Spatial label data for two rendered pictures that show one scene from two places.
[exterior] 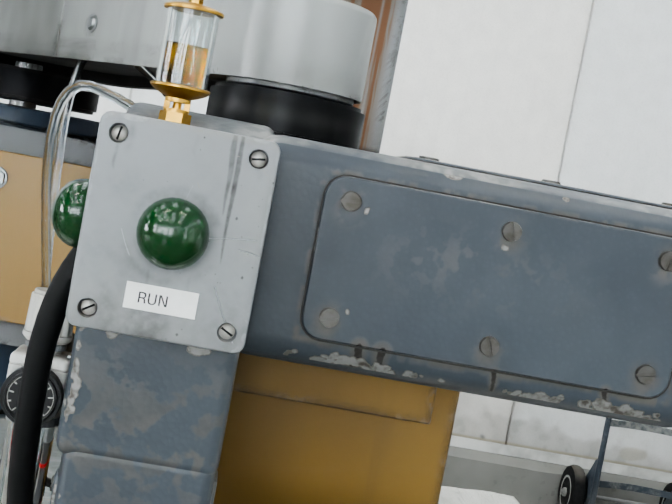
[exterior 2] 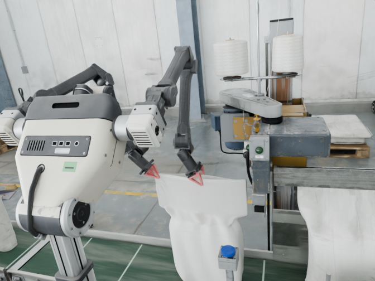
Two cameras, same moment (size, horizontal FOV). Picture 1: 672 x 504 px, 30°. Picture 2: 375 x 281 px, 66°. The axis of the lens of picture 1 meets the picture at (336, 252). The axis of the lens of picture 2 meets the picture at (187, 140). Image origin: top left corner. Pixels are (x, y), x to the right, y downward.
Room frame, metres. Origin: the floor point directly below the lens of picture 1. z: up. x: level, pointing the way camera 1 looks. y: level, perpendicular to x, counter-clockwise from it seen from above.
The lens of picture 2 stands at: (-0.53, -0.10, 1.72)
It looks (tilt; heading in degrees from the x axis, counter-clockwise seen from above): 19 degrees down; 24
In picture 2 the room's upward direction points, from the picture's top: 6 degrees counter-clockwise
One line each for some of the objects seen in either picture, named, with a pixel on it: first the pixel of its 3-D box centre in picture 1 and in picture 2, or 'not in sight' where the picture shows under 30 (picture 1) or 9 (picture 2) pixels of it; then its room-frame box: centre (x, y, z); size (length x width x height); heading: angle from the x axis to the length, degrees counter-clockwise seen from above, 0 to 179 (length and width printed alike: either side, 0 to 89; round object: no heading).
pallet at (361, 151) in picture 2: not in sight; (316, 141); (3.87, -0.22, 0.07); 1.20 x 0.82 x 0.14; 95
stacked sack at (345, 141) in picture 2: not in sight; (343, 132); (3.91, -0.58, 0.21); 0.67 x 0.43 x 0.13; 5
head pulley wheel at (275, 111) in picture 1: (285, 118); (272, 119); (0.72, 0.04, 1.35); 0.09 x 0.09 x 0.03
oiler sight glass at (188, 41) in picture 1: (187, 49); (256, 123); (0.60, 0.09, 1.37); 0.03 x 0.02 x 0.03; 95
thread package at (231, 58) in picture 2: not in sight; (231, 58); (0.89, 0.25, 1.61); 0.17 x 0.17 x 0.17
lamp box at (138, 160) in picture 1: (175, 230); (259, 148); (0.54, 0.07, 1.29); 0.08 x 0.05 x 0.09; 95
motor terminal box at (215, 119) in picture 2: not in sight; (219, 122); (0.98, 0.37, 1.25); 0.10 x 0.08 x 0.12; 30
